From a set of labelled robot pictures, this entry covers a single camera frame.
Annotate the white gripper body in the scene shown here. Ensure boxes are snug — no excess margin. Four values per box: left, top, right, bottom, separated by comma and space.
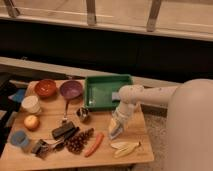
114, 102, 136, 124

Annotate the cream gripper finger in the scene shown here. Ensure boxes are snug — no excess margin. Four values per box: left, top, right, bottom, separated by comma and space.
110, 118, 126, 137

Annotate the white-blue towel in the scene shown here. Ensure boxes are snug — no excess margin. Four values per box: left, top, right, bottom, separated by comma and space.
108, 116, 124, 140

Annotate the purple bowl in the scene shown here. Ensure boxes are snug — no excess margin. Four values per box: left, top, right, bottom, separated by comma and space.
59, 80, 83, 100

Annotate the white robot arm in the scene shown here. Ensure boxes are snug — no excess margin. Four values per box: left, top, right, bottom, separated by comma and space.
109, 79, 213, 171

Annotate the orange bowl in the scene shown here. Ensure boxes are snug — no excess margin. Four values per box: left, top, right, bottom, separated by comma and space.
34, 79, 57, 98

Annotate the blue-grey sponge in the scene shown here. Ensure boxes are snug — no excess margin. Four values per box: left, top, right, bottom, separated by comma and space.
111, 92, 120, 101

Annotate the orange carrot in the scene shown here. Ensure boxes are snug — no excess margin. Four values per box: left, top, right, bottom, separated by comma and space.
84, 132, 104, 157

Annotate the green plastic tray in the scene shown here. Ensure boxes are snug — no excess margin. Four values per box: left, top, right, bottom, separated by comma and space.
84, 74, 133, 111

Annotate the small metal cup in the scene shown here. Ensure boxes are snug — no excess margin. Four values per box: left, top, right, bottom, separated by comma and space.
76, 107, 89, 122

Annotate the bunch of dark grapes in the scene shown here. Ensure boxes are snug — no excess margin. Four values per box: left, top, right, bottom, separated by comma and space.
66, 128, 94, 154

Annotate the metal spoon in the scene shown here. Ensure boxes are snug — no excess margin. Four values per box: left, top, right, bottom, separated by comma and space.
62, 100, 69, 124

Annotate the dark brown block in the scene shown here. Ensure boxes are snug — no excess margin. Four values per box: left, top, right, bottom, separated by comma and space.
52, 122, 75, 140

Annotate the wooden board table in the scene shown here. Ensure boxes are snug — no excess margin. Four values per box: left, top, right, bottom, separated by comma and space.
0, 79, 155, 171

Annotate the yellow apple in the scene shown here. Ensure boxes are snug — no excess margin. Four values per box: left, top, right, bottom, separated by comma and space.
24, 115, 40, 131

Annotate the white cup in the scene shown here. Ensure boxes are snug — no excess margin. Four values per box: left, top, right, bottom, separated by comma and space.
21, 95, 41, 114

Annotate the blue cloth at edge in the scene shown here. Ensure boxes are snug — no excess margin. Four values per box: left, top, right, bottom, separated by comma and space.
10, 89, 26, 103

